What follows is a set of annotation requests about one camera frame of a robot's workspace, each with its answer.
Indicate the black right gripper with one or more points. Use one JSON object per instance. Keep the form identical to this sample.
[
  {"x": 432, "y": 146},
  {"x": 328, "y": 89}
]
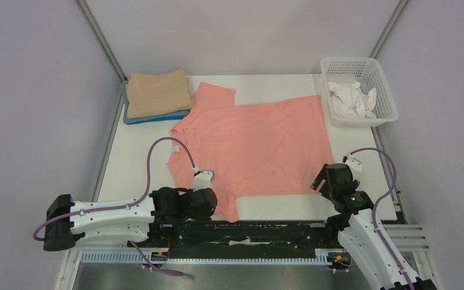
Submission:
[{"x": 322, "y": 178}]

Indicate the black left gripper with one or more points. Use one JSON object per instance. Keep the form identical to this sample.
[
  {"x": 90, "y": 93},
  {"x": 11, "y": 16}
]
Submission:
[{"x": 203, "y": 216}]

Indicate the pink t shirt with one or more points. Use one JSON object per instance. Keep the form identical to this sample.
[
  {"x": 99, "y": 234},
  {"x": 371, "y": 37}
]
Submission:
[{"x": 254, "y": 150}]

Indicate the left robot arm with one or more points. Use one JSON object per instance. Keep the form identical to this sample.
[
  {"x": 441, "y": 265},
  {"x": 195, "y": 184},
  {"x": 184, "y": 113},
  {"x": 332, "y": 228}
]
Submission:
[{"x": 72, "y": 223}]

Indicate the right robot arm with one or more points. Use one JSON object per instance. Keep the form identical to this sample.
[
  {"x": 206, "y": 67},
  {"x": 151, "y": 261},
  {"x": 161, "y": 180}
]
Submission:
[{"x": 357, "y": 230}]

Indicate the white crumpled t shirt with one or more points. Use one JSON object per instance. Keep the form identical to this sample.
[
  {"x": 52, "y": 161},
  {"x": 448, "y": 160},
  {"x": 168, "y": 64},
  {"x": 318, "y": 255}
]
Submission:
[{"x": 348, "y": 100}]

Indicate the white plastic basket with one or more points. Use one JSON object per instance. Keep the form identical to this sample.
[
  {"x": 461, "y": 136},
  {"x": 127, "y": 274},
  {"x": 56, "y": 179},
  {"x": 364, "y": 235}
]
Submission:
[{"x": 369, "y": 73}]

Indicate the folded blue t shirt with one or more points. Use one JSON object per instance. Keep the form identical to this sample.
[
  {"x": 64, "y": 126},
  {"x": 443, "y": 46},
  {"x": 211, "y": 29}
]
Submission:
[{"x": 178, "y": 115}]

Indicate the folded beige t shirt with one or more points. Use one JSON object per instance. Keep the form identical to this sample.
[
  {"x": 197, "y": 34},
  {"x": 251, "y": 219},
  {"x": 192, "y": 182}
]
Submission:
[{"x": 151, "y": 94}]

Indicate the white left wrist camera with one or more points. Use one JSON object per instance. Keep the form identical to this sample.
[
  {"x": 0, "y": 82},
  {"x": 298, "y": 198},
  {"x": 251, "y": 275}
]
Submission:
[{"x": 203, "y": 179}]

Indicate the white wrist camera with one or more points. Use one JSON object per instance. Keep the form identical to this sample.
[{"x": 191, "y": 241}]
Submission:
[
  {"x": 353, "y": 162},
  {"x": 203, "y": 179}
]

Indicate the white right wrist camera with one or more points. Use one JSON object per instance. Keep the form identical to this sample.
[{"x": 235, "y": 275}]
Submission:
[{"x": 353, "y": 162}]

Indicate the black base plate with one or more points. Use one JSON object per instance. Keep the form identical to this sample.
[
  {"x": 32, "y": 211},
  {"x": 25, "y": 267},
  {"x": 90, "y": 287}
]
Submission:
[{"x": 242, "y": 240}]

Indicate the white slotted cable duct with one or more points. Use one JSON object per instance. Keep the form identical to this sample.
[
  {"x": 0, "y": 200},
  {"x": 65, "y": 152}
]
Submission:
[{"x": 133, "y": 257}]

